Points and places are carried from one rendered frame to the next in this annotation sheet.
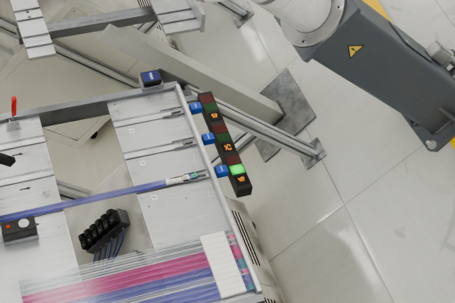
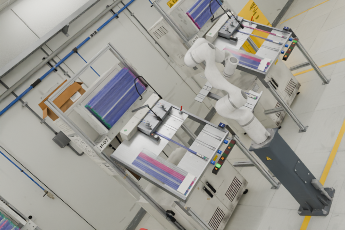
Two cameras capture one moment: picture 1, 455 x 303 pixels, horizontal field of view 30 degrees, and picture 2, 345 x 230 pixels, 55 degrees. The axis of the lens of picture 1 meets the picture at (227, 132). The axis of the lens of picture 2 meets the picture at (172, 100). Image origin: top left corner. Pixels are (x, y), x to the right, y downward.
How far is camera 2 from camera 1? 1.24 m
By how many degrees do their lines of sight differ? 38
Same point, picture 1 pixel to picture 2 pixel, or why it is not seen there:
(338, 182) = (272, 199)
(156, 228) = (182, 162)
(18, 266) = (148, 145)
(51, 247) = (157, 146)
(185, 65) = not seen: hidden behind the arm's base
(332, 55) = (260, 154)
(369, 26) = (274, 155)
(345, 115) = not seen: hidden behind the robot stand
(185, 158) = (208, 152)
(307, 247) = (250, 209)
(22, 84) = not seen: hidden behind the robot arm
